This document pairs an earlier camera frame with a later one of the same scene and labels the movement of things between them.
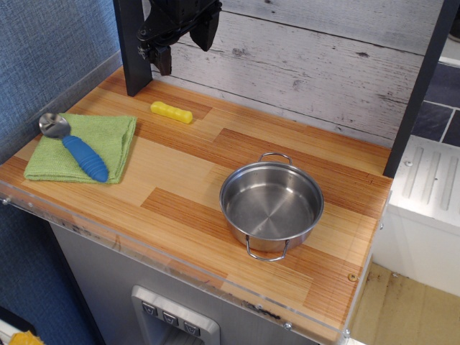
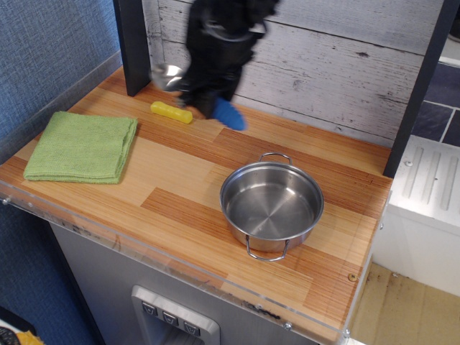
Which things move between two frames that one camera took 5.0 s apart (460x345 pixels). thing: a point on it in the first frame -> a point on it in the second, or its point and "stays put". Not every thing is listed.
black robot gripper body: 167,19 -> 222,35
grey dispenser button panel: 161,321 stays put
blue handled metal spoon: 56,125 -> 172,77
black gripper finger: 203,33 -> 203,100
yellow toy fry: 171,113 stays put
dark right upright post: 428,67 stays put
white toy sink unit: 420,238 stays put
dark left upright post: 130,19 stays put
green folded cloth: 109,136 stays put
